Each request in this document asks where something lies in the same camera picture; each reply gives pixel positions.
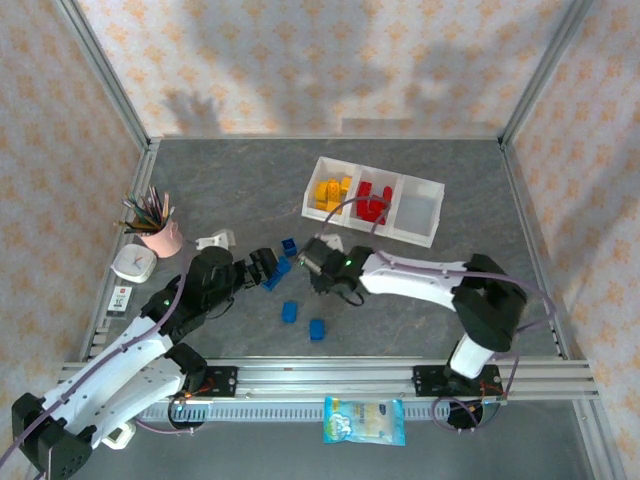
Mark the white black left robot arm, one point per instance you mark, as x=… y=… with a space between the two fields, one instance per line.
x=115 y=375

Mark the blue lego brick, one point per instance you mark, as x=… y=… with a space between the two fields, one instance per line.
x=317 y=329
x=270 y=283
x=287 y=245
x=284 y=264
x=289 y=311

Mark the aluminium frame bar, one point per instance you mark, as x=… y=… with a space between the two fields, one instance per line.
x=590 y=440

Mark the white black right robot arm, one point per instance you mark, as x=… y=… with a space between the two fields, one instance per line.
x=410 y=280

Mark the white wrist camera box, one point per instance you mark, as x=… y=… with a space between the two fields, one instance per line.
x=334 y=242
x=216 y=239

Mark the blue snack bag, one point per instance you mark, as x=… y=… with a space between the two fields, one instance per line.
x=364 y=420

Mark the white analog desk clock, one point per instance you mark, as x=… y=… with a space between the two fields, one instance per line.
x=132 y=264

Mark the aluminium frame post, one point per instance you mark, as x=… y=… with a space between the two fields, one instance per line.
x=542 y=75
x=110 y=80

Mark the pink pencil cup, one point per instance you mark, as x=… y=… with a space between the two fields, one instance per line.
x=165 y=242

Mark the wide aluminium base rail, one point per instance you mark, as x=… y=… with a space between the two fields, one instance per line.
x=325 y=375

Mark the small white red card box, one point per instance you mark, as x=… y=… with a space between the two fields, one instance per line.
x=120 y=300

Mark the white plastic bin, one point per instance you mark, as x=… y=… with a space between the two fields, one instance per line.
x=412 y=215
x=367 y=228
x=322 y=216

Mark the thin aluminium frame rail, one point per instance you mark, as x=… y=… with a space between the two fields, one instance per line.
x=325 y=138

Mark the white digital timer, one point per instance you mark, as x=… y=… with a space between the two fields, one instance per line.
x=120 y=437

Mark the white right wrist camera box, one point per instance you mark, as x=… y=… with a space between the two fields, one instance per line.
x=334 y=242

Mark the small green circuit board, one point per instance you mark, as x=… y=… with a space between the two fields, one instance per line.
x=492 y=407

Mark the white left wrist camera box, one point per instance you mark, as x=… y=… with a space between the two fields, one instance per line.
x=216 y=239

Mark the coloured pencils bundle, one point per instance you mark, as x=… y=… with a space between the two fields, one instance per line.
x=147 y=217

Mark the aluminium table edge rail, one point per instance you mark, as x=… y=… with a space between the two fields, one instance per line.
x=145 y=170
x=520 y=200

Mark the red lego brick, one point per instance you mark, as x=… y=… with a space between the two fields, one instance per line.
x=386 y=194
x=371 y=216
x=368 y=199
x=376 y=205
x=362 y=206
x=365 y=189

